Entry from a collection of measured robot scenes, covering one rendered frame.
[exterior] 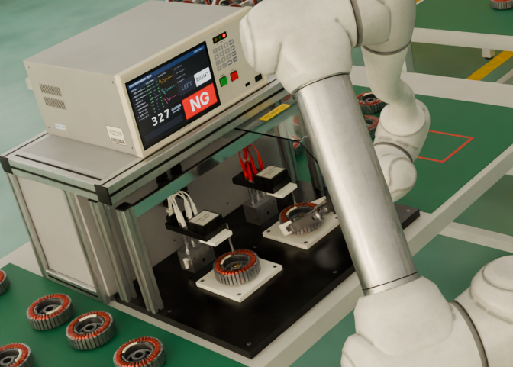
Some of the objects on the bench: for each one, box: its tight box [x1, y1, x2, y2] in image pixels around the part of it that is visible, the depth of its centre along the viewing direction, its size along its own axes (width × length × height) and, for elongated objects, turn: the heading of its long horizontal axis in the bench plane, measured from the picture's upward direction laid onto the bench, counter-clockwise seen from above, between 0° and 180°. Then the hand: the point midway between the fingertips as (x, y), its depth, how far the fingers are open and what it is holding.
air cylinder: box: [243, 192, 279, 226], centre depth 253 cm, size 5×8×6 cm
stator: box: [113, 336, 166, 367], centre depth 210 cm, size 11×11×4 cm
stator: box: [279, 202, 324, 235], centre depth 243 cm, size 11×11×4 cm
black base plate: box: [114, 180, 420, 359], centre depth 239 cm, size 47×64×2 cm
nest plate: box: [196, 258, 282, 302], centre depth 230 cm, size 15×15×1 cm
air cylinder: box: [177, 238, 215, 273], centre depth 239 cm, size 5×8×6 cm
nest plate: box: [263, 214, 340, 249], centre depth 244 cm, size 15×15×1 cm
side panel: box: [5, 172, 115, 305], centre depth 239 cm, size 28×3×32 cm, turn 69°
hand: (301, 217), depth 243 cm, fingers closed on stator, 11 cm apart
